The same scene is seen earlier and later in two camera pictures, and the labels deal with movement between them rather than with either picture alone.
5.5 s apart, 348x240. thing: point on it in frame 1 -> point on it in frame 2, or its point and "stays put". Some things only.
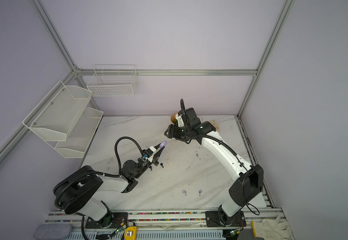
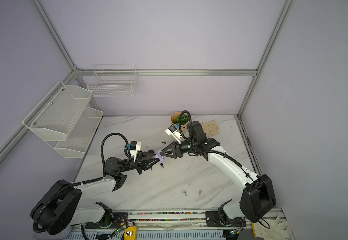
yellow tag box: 131,233 stays put
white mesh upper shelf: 53,118 stays put
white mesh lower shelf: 79,137 stays put
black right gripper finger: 169,132 -> 173,150
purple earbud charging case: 163,144 -> 161,158
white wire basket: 113,80 stays put
